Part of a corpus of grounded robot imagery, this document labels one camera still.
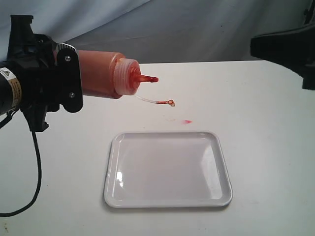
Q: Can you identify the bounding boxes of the white backdrop cloth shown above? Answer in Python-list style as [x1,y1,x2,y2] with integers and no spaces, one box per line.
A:
[0,0,311,63]

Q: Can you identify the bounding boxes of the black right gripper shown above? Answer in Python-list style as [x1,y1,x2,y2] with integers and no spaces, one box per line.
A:
[8,15,83,132]

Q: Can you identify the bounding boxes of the black backdrop stand pole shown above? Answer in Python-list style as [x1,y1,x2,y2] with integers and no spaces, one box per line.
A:
[304,0,315,25]

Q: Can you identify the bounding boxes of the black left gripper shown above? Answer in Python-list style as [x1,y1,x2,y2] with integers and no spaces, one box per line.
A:
[250,23,315,90]

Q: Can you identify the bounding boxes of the white rectangular tray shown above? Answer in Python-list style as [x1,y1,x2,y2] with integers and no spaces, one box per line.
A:
[103,131,233,208]

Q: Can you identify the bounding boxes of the red sauce squeeze bottle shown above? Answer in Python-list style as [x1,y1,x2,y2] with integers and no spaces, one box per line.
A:
[78,50,158,99]

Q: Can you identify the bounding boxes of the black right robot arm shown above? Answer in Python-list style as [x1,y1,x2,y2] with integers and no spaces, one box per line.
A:
[0,15,83,132]

